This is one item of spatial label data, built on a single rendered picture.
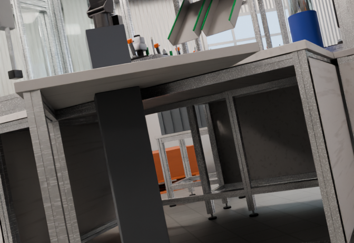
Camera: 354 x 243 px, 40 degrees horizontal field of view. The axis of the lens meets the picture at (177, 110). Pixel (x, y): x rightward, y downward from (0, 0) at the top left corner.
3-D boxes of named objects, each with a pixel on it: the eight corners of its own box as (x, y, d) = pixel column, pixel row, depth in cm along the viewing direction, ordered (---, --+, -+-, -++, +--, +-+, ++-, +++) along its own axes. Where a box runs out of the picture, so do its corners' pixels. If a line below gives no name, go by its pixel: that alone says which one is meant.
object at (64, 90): (15, 93, 127) (12, 81, 128) (42, 115, 216) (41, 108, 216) (259, 50, 142) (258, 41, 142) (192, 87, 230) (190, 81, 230)
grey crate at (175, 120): (226, 123, 393) (220, 95, 393) (159, 135, 419) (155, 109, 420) (242, 119, 431) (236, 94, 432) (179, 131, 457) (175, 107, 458)
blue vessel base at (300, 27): (324, 58, 251) (313, 8, 252) (294, 65, 258) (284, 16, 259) (328, 60, 265) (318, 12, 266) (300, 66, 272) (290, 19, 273)
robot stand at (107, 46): (95, 85, 169) (85, 29, 170) (95, 89, 183) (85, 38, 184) (134, 78, 172) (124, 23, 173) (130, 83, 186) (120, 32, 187)
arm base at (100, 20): (95, 30, 175) (92, 14, 175) (95, 34, 181) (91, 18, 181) (114, 27, 176) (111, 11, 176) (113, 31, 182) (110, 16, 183)
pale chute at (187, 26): (199, 38, 191) (193, 29, 188) (173, 46, 198) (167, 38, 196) (214, -6, 208) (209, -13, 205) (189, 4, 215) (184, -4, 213)
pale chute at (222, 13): (235, 28, 184) (229, 19, 182) (206, 37, 192) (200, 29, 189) (247, -16, 201) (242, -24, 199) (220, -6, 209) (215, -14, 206)
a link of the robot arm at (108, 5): (105, 11, 174) (101, -6, 174) (86, 18, 178) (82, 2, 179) (115, 13, 180) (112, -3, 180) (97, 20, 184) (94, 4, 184)
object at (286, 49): (307, 48, 159) (305, 39, 159) (-20, 128, 221) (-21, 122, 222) (347, 64, 287) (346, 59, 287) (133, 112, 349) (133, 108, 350)
